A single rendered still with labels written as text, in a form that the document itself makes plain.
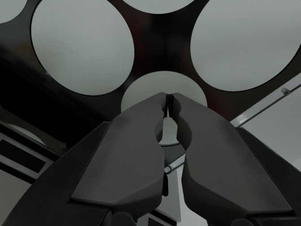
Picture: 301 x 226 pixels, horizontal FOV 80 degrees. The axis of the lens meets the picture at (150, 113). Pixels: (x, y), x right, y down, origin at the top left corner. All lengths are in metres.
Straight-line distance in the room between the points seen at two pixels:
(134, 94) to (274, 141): 0.28
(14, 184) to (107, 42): 0.15
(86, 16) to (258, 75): 0.17
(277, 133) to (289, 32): 0.21
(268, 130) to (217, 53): 0.22
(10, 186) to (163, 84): 0.17
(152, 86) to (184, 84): 0.03
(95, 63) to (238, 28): 0.14
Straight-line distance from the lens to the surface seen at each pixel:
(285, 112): 0.37
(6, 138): 0.23
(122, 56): 0.19
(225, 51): 0.19
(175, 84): 0.19
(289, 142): 0.41
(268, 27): 0.20
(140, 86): 0.20
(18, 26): 0.22
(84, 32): 0.19
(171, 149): 0.25
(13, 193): 0.21
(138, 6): 0.18
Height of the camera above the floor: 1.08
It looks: 58 degrees down
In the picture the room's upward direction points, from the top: 175 degrees counter-clockwise
